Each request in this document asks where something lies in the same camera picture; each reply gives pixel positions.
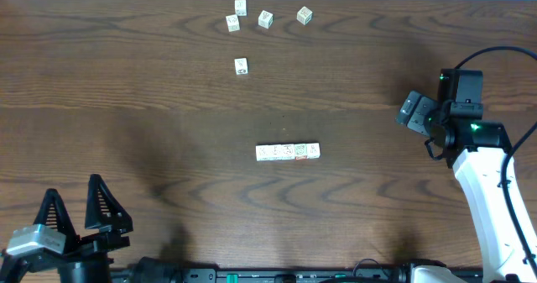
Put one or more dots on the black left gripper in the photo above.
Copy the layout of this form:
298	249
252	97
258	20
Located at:
90	239

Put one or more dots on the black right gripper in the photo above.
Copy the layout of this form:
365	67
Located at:
424	104

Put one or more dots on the wooden block letter A green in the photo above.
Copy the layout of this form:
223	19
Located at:
313	151

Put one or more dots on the wooden block snail letter Y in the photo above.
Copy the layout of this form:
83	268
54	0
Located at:
300	151

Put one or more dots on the wooden block blue side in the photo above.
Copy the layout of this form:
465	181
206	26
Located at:
275	152
287	152

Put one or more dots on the wooden block green side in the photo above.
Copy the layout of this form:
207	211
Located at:
262	152

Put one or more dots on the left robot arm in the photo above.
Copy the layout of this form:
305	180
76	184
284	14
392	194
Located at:
146	270

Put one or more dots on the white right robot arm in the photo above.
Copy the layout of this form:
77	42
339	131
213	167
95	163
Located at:
480	156

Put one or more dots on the wooden block number 6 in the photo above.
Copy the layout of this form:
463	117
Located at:
304	15

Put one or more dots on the wooden block number 3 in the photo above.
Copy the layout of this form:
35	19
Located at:
265	19

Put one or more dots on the wooden block soccer ball yellow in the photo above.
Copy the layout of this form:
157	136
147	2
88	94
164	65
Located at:
241	66

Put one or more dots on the wooden block red M side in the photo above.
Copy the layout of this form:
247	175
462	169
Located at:
233	23

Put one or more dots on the wooden block far back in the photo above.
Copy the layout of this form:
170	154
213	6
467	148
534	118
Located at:
240	7

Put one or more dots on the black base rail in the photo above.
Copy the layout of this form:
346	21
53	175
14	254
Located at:
267	276

